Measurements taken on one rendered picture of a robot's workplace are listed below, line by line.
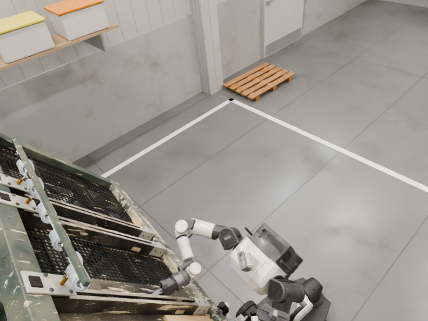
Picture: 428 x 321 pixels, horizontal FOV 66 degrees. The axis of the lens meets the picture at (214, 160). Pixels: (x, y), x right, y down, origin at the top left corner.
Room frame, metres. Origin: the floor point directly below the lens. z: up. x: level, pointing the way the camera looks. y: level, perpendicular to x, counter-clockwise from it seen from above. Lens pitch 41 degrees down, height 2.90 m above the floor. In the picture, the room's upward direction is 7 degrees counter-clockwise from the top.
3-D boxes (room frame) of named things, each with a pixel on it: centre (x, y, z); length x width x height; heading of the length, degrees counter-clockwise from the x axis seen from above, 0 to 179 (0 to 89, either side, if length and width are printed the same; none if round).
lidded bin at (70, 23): (3.70, 1.21, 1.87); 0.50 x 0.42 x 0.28; 128
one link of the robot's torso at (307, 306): (1.16, -0.48, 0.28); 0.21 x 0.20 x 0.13; 122
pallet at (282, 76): (5.16, -0.96, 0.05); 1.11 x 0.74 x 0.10; 128
